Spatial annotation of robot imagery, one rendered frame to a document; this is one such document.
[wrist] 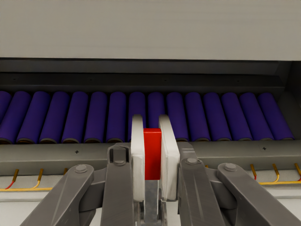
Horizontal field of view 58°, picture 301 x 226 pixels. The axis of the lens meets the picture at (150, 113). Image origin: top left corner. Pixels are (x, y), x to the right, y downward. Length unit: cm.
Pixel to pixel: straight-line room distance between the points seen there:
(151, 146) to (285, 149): 14
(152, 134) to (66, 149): 10
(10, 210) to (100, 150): 9
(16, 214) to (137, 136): 13
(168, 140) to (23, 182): 15
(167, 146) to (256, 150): 12
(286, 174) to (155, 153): 15
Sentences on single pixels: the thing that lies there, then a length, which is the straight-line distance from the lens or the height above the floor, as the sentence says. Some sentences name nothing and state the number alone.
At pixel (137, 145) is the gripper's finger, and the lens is 15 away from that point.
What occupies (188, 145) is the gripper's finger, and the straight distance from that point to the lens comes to 17.
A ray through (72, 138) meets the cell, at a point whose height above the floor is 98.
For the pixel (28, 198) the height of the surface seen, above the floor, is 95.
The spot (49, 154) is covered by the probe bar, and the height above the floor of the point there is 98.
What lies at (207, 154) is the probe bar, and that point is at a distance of 24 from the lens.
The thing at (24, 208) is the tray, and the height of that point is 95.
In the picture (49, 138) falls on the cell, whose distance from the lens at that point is 27.
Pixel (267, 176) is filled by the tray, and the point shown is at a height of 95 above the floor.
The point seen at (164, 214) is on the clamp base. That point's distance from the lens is 21.
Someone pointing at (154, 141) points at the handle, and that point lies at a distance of 18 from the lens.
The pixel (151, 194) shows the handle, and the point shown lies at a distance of 20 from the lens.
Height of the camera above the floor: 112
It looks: 28 degrees down
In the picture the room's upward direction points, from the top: 2 degrees clockwise
